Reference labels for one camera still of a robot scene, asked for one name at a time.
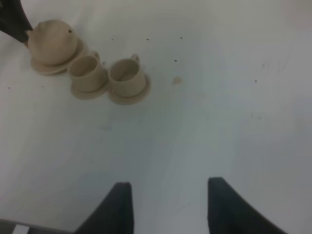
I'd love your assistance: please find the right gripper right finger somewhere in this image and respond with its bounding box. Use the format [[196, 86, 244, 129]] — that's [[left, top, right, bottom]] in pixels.
[[207, 177, 284, 234]]

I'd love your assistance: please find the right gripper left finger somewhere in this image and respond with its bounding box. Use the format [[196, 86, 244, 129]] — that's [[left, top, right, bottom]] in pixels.
[[74, 182, 134, 234]]

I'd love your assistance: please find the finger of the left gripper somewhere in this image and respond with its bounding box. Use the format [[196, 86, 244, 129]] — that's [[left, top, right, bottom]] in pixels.
[[0, 0, 33, 43]]

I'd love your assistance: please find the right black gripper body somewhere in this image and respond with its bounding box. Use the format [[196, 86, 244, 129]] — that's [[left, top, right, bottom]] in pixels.
[[0, 219, 72, 234]]

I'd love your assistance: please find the beige teapot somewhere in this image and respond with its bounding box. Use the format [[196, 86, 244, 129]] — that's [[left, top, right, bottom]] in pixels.
[[26, 19, 78, 65]]

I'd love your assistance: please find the beige teapot saucer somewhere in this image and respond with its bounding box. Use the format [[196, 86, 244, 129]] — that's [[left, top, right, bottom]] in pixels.
[[31, 39, 88, 76]]

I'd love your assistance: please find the left beige teacup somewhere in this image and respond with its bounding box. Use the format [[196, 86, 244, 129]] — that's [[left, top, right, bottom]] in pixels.
[[68, 51, 104, 93]]

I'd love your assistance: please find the beige teacup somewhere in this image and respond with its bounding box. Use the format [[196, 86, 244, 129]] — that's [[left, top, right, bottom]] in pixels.
[[68, 51, 104, 93], [108, 54, 146, 98]]

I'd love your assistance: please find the left teacup saucer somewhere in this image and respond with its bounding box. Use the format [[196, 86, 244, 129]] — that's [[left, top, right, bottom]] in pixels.
[[71, 69, 110, 99]]

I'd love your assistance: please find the teacup saucer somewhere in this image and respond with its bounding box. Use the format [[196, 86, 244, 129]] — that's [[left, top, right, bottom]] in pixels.
[[71, 69, 110, 99], [108, 74, 151, 105]]

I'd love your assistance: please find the right teacup saucer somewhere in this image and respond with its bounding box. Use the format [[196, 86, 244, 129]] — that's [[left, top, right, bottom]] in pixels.
[[108, 74, 151, 105]]

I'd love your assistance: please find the right beige teacup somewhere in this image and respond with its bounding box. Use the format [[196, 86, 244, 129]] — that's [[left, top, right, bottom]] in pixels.
[[108, 54, 146, 98]]

